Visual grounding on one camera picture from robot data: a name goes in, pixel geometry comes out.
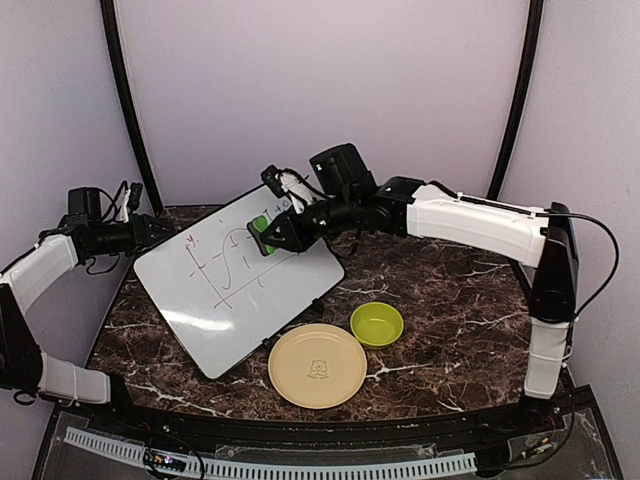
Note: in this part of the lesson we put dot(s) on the black right corner post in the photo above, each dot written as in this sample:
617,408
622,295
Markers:
517,107

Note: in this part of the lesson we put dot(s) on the black curved front rail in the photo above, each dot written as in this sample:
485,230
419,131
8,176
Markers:
482,429

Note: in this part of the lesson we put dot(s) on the wrist camera with cables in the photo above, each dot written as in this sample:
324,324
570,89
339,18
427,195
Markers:
124,203
287,183

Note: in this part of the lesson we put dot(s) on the white whiteboard with black frame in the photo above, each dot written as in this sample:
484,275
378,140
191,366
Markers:
219,295

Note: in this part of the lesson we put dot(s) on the right wrist camera with cables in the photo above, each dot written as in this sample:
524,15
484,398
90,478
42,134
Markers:
287,183

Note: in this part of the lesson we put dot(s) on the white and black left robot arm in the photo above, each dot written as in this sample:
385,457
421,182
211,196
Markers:
95,224

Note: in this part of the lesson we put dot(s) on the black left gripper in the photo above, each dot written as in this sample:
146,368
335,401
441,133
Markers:
141,235

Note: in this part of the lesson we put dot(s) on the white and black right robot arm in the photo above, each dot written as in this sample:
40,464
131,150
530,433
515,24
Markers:
542,239

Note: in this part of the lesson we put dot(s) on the black left corner post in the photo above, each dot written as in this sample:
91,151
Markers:
126,100

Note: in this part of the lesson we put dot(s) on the black corner post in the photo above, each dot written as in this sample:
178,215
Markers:
517,107
126,100

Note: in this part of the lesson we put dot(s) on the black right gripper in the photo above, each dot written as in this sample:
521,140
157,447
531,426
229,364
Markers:
297,242

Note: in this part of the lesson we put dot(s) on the beige round plate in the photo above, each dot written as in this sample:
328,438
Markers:
317,366

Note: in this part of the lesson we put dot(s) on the left wrist camera with cables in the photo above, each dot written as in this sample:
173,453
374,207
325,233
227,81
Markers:
124,203

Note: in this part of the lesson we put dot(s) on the green bowl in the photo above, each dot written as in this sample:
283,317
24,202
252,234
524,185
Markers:
376,325

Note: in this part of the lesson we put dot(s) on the white slotted cable duct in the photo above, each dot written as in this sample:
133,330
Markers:
234,462

